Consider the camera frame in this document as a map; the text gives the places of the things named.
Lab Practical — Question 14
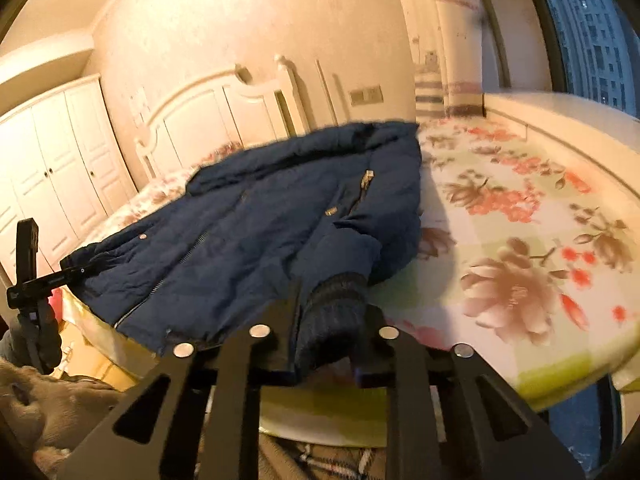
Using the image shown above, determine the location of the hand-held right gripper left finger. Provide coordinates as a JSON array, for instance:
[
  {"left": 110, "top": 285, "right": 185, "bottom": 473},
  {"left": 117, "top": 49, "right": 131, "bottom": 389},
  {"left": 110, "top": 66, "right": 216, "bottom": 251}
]
[{"left": 55, "top": 280, "right": 302, "bottom": 480}]

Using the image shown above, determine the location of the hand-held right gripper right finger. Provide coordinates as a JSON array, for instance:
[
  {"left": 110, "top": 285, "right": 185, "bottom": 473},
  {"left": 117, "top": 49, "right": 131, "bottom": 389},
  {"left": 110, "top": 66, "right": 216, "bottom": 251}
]
[{"left": 357, "top": 307, "right": 586, "bottom": 480}]

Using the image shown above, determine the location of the bed with floral sheet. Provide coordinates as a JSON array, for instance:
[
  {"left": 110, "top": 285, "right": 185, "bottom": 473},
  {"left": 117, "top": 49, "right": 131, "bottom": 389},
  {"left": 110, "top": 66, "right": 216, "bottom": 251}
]
[{"left": 60, "top": 115, "right": 640, "bottom": 446}]

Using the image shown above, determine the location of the slim white table lamp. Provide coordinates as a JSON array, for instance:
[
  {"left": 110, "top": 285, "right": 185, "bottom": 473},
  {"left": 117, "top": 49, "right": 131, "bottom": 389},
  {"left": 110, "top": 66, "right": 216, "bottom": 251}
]
[{"left": 315, "top": 59, "right": 341, "bottom": 126}]

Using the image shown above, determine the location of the white window seat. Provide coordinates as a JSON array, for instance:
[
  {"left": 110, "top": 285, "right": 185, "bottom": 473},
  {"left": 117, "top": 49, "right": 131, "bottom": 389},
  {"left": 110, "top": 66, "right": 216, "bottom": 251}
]
[{"left": 482, "top": 90, "right": 640, "bottom": 201}]

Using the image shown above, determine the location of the navy blue quilted jacket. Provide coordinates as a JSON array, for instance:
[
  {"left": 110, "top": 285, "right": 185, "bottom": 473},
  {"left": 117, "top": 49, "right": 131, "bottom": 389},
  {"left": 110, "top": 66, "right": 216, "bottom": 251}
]
[{"left": 60, "top": 120, "right": 425, "bottom": 386}]

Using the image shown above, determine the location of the brass wall socket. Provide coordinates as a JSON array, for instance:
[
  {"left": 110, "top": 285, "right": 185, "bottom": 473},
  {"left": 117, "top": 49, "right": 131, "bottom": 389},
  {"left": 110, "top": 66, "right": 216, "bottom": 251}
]
[{"left": 349, "top": 87, "right": 383, "bottom": 107}]

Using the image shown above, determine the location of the white wardrobe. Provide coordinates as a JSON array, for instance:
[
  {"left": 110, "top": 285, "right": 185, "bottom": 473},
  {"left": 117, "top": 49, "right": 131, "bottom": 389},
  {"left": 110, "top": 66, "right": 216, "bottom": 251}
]
[{"left": 0, "top": 74, "right": 138, "bottom": 281}]

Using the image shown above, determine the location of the person's left hand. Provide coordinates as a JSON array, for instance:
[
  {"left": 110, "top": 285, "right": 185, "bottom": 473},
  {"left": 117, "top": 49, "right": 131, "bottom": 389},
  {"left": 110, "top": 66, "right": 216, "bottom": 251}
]
[{"left": 0, "top": 305, "right": 63, "bottom": 373}]

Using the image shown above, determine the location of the white wooden headboard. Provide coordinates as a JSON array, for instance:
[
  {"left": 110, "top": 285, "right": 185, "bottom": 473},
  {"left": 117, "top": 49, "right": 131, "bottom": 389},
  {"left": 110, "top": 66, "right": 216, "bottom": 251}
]
[{"left": 134, "top": 54, "right": 311, "bottom": 181}]

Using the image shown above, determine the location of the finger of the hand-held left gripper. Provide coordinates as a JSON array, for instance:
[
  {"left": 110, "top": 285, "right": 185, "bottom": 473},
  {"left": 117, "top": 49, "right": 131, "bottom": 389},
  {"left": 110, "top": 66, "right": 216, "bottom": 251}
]
[
  {"left": 7, "top": 265, "right": 98, "bottom": 308},
  {"left": 15, "top": 217, "right": 40, "bottom": 288}
]

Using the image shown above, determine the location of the white wall switch panel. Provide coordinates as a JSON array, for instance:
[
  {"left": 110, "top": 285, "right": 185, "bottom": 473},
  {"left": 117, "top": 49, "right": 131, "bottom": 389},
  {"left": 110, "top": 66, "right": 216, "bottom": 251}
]
[{"left": 129, "top": 87, "right": 151, "bottom": 128}]

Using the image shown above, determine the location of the printed beige curtain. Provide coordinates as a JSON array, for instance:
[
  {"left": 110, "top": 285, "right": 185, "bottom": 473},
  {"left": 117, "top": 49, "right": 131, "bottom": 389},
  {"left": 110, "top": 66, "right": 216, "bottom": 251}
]
[{"left": 390, "top": 0, "right": 506, "bottom": 118}]

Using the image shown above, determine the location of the dark framed window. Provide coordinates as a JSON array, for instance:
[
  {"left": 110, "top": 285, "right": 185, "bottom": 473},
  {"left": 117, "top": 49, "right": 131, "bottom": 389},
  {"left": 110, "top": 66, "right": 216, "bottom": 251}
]
[{"left": 525, "top": 0, "right": 640, "bottom": 121}]

